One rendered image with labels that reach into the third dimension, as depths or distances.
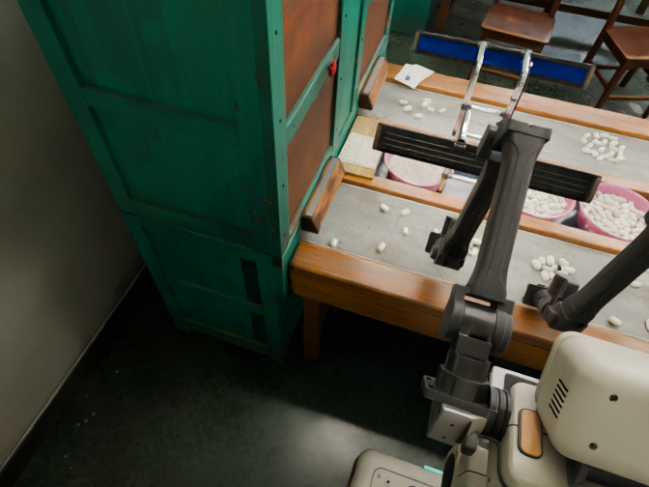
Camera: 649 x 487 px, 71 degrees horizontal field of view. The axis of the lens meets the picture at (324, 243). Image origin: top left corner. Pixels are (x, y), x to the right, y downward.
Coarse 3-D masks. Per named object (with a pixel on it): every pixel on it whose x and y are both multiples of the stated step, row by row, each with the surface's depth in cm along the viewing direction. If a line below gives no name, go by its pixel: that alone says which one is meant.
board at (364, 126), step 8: (360, 120) 183; (368, 120) 184; (376, 120) 184; (352, 128) 180; (360, 128) 181; (368, 128) 181; (376, 128) 181; (344, 144) 174; (344, 168) 166; (352, 168) 167; (360, 168) 167; (368, 168) 167; (376, 168) 167; (360, 176) 165; (368, 176) 164
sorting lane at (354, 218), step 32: (352, 192) 164; (352, 224) 155; (384, 224) 156; (416, 224) 157; (384, 256) 148; (416, 256) 148; (512, 256) 150; (544, 256) 151; (576, 256) 151; (608, 256) 152; (512, 288) 143; (640, 288) 144; (640, 320) 138
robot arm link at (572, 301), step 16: (640, 240) 98; (624, 256) 101; (640, 256) 97; (608, 272) 104; (624, 272) 101; (640, 272) 100; (592, 288) 108; (608, 288) 104; (624, 288) 104; (560, 304) 116; (576, 304) 111; (592, 304) 108; (560, 320) 114; (576, 320) 112
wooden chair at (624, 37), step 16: (624, 0) 287; (608, 16) 298; (608, 32) 298; (624, 32) 299; (640, 32) 300; (592, 48) 315; (608, 48) 299; (624, 48) 286; (640, 48) 288; (592, 64) 317; (624, 64) 285; (640, 64) 285; (624, 80) 338; (608, 96) 304; (624, 96) 305; (640, 96) 306
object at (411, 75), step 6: (408, 66) 210; (414, 66) 210; (420, 66) 211; (402, 72) 206; (408, 72) 207; (414, 72) 207; (420, 72) 207; (426, 72) 207; (432, 72) 207; (396, 78) 204; (402, 78) 204; (408, 78) 203; (414, 78) 204; (420, 78) 204; (408, 84) 202; (414, 84) 202
